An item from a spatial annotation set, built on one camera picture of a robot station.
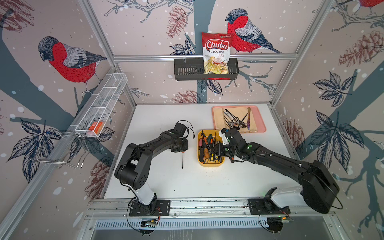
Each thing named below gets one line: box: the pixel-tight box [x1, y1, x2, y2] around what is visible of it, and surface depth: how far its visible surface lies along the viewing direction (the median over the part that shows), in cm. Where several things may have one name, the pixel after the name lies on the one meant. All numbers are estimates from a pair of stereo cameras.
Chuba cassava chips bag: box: [201, 32, 233, 75], surface depth 85 cm
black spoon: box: [223, 108, 241, 130], surface depth 112 cm
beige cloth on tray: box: [213, 107, 258, 133], surface depth 113 cm
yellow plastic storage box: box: [197, 129, 225, 167], surface depth 92 cm
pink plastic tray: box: [212, 105, 267, 133], surface depth 113 cm
